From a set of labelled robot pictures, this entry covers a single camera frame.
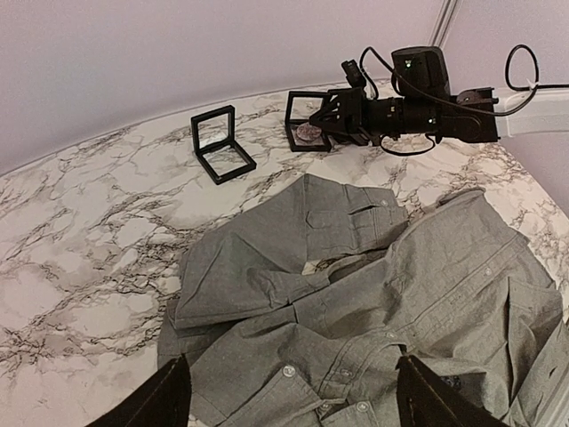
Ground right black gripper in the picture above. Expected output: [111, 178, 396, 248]
[309, 88, 370, 145]

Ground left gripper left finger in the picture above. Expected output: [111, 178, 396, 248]
[88, 356, 192, 427]

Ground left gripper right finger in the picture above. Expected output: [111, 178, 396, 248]
[397, 356, 506, 427]

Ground pink round brooch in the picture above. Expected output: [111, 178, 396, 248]
[296, 123, 322, 142]

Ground grey button shirt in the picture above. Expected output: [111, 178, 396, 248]
[157, 174, 568, 426]

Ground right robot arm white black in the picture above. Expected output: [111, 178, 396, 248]
[309, 44, 568, 157]

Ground dark patterned round brooch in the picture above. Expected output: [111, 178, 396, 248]
[440, 375, 462, 391]

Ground middle black display frame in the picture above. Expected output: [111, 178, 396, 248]
[284, 91, 332, 152]

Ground black display frame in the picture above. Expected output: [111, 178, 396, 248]
[189, 105, 257, 185]
[284, 91, 332, 152]

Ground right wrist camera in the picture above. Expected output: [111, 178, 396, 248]
[341, 60, 366, 89]

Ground left black display frame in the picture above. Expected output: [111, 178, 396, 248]
[189, 105, 257, 185]

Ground right aluminium frame post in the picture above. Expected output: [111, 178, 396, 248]
[428, 0, 462, 49]

